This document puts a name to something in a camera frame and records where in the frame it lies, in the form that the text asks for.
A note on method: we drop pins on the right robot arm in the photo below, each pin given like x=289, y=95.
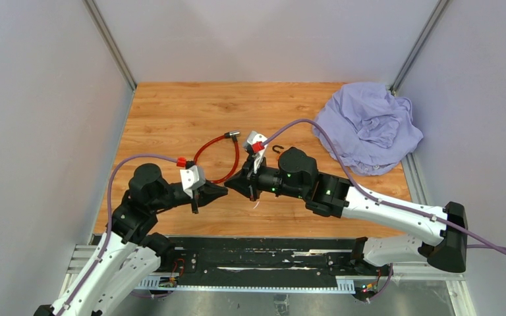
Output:
x=428, y=235

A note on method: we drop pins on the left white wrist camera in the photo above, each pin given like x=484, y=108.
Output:
x=192, y=179

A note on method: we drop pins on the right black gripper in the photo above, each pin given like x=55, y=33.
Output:
x=246, y=181

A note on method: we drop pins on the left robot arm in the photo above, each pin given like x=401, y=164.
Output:
x=128, y=252

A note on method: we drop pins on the orange black padlock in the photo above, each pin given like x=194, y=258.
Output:
x=278, y=149

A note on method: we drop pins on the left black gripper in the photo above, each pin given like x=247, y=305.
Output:
x=207, y=193

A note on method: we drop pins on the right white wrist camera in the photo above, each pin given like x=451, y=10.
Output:
x=255, y=147

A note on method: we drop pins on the lavender crumpled cloth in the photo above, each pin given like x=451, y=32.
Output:
x=367, y=128

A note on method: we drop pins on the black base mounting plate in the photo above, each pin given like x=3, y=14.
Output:
x=291, y=263

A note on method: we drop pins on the red cable lock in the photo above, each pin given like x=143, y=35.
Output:
x=225, y=151

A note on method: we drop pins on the aluminium frame rail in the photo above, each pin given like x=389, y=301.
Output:
x=404, y=271

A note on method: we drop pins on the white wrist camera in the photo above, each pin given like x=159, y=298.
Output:
x=192, y=179
x=255, y=147

